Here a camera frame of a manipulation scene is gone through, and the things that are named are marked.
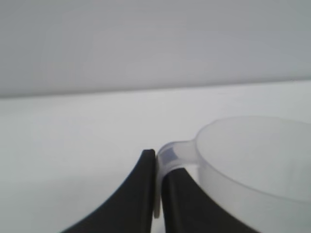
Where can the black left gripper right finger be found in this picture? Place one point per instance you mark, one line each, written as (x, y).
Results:
(189, 208)

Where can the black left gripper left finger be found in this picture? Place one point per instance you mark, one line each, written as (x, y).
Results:
(131, 199)

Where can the translucent plastic measuring cup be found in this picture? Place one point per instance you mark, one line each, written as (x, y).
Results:
(243, 150)

